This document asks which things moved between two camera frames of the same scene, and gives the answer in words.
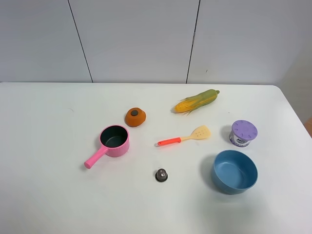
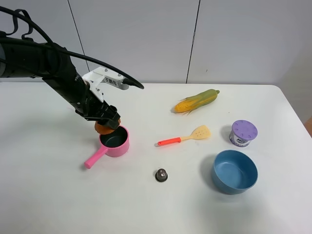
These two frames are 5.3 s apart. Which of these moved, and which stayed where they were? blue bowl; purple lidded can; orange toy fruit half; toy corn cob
Moved: orange toy fruit half
Stayed: toy corn cob; purple lidded can; blue bowl
